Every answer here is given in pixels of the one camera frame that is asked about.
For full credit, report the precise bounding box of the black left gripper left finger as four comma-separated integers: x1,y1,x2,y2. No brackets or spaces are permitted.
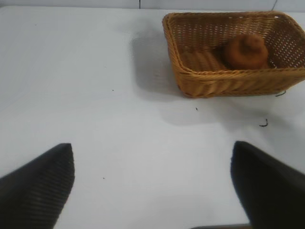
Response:
0,143,76,229

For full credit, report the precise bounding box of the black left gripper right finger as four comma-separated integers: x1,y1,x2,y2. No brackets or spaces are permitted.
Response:
230,141,305,229

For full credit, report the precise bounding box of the brown round pastry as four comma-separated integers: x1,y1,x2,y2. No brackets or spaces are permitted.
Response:
224,33,270,70

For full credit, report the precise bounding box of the woven wicker basket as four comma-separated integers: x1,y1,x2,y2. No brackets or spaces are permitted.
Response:
163,10,305,98

